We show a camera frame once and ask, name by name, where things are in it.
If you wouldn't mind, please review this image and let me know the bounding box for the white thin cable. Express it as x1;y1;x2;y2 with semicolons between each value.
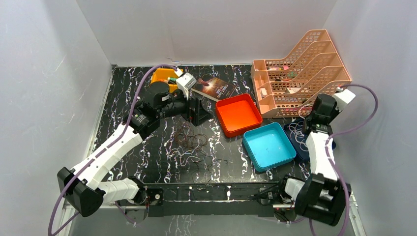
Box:
288;106;322;154

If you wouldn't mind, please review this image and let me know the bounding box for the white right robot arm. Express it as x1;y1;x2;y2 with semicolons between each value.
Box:
277;91;355;226

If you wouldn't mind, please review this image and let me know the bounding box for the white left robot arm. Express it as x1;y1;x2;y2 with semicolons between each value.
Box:
57;82;213;217

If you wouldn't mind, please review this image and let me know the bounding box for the dark paperback book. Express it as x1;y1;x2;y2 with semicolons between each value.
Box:
192;75;236;102

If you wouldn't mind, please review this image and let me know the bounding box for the yellow plastic parts bin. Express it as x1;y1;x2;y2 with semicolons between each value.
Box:
148;68;178;94

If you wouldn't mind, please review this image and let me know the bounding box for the dark blue square tray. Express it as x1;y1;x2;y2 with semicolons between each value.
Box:
284;119;335;163

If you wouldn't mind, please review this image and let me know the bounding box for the orange square tray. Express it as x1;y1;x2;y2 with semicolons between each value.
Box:
215;93;263;138

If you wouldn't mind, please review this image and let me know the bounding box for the peach plastic file organizer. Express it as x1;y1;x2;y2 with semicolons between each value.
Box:
251;29;352;118

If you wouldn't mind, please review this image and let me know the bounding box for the light blue square tray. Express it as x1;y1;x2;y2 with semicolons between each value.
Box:
242;122;297;172

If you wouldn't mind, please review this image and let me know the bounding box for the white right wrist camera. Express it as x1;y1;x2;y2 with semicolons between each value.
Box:
332;87;356;112

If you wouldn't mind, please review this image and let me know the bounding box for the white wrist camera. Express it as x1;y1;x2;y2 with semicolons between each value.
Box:
175;68;197;100
332;87;356;112

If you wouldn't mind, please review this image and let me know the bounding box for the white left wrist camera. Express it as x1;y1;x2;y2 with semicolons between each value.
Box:
175;68;197;100

